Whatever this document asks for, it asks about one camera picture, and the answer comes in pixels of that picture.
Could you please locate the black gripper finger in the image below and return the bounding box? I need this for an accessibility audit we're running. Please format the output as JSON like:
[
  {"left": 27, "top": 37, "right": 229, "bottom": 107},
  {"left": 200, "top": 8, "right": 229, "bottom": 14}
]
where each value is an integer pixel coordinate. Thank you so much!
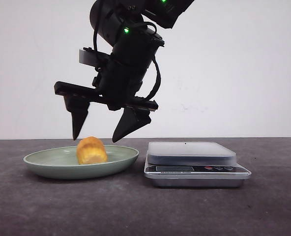
[
  {"left": 112, "top": 108, "right": 151, "bottom": 143},
  {"left": 64, "top": 95, "right": 90, "bottom": 140}
]

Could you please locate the silver digital kitchen scale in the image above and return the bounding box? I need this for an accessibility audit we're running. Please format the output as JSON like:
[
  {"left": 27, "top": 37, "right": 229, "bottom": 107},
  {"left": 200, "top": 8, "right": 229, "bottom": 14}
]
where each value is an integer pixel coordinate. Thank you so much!
[{"left": 144, "top": 141, "right": 252, "bottom": 188}]

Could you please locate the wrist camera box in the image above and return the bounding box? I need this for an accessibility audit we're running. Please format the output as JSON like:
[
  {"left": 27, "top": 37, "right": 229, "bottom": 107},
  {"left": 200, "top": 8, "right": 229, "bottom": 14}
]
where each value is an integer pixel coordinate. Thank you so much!
[{"left": 79, "top": 48, "right": 99, "bottom": 67}]

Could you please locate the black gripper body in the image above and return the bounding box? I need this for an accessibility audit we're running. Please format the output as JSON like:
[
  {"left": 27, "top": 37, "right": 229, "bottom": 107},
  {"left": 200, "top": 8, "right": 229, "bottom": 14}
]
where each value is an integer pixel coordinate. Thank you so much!
[{"left": 54, "top": 34, "right": 164, "bottom": 111}]

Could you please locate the green round plate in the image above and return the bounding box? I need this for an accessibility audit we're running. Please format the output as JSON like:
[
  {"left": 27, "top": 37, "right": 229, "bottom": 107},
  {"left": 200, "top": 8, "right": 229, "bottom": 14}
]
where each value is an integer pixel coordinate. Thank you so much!
[{"left": 24, "top": 145, "right": 140, "bottom": 179}]

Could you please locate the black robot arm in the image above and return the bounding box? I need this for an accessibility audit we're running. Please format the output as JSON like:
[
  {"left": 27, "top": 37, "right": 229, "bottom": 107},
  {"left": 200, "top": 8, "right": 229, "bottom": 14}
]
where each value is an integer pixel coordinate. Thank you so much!
[{"left": 54, "top": 0, "right": 191, "bottom": 142}]

